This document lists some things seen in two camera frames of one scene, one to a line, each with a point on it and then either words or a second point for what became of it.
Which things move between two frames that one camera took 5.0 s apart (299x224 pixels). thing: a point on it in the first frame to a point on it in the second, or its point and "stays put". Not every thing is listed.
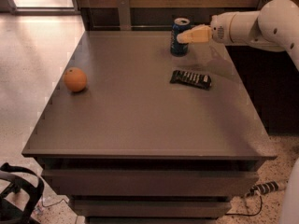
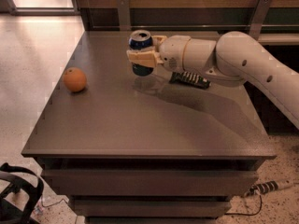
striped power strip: [263, 188] stays put
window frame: [43, 10] stays put
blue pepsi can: [178, 49] to [141, 39]
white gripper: [219, 30] to [172, 52]
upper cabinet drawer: [153, 182] stays put
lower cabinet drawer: [149, 206] stays put
